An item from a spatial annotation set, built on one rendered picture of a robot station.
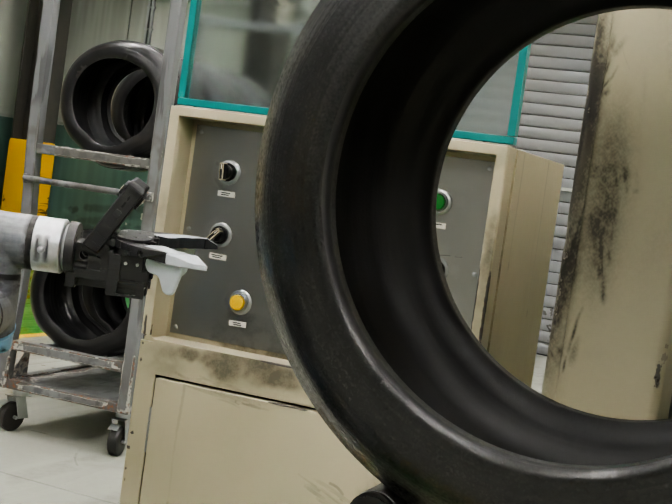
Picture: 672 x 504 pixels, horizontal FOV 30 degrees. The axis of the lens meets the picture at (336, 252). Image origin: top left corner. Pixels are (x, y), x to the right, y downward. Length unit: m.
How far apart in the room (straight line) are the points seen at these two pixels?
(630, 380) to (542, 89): 9.50
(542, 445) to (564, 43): 9.65
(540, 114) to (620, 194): 9.45
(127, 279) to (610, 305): 0.67
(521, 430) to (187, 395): 0.80
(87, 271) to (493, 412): 0.67
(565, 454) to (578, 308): 0.19
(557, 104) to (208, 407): 9.01
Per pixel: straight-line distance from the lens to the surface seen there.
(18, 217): 1.75
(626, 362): 1.40
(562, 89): 10.82
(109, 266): 1.72
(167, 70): 4.91
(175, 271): 1.67
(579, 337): 1.41
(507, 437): 1.30
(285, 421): 1.91
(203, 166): 2.02
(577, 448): 1.29
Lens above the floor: 1.18
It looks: 3 degrees down
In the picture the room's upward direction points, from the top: 8 degrees clockwise
